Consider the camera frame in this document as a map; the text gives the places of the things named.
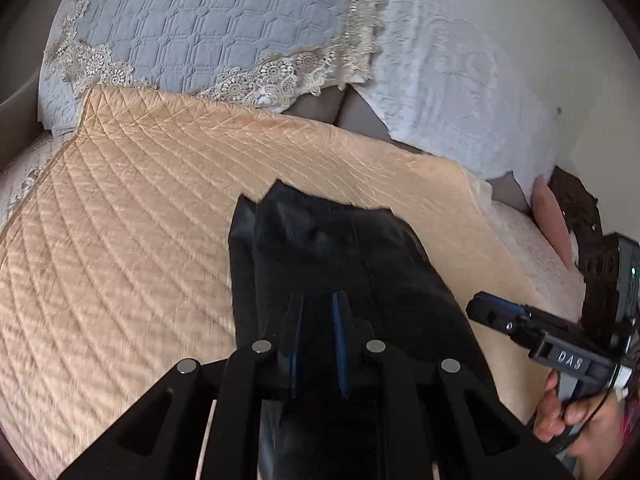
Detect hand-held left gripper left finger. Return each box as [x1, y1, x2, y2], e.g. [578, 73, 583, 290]
[57, 292, 306, 480]

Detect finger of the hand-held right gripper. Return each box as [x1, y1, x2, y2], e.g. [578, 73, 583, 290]
[472, 292, 532, 317]
[466, 302, 533, 343]

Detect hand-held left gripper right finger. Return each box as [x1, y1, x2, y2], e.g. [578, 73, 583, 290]
[330, 291, 576, 480]

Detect black leather jacket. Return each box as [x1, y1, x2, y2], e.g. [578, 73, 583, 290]
[227, 178, 501, 480]

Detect person's right hand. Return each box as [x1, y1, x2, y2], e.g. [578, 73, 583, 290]
[532, 367, 623, 477]

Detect pink pillow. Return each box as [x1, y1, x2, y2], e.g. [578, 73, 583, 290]
[531, 175, 574, 269]

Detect dark brown carved furniture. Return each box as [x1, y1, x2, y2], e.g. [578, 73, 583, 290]
[550, 166, 600, 243]

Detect beige quilted blanket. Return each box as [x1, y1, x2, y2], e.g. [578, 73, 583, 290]
[0, 82, 551, 480]

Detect white embossed pillow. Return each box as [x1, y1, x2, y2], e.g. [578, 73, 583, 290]
[345, 0, 586, 192]

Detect grey-brown bed sheet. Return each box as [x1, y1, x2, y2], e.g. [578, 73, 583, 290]
[287, 85, 532, 213]

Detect blue-grey quilted lace pillow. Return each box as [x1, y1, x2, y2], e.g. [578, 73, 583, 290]
[37, 0, 392, 136]

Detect beige upholstered bed frame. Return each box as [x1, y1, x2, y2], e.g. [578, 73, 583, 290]
[0, 7, 53, 168]

